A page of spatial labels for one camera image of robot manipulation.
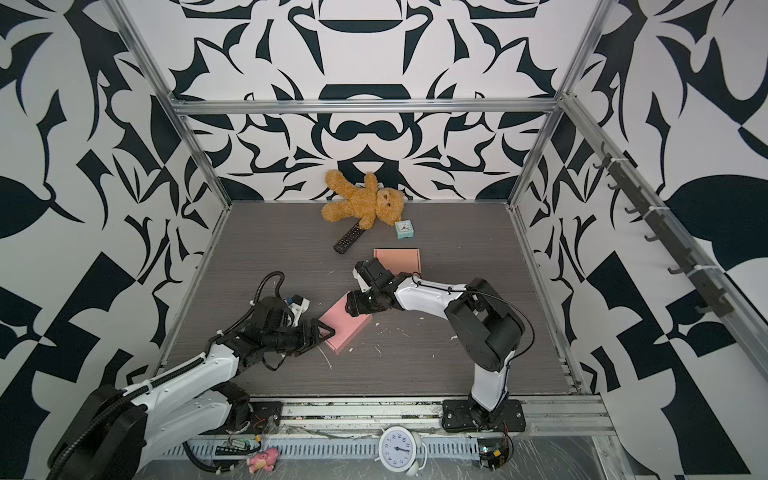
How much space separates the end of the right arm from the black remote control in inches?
8.2

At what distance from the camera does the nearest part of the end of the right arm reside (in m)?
0.69

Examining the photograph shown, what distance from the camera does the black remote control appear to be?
1.07 meters

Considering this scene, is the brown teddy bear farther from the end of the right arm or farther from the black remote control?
the end of the right arm
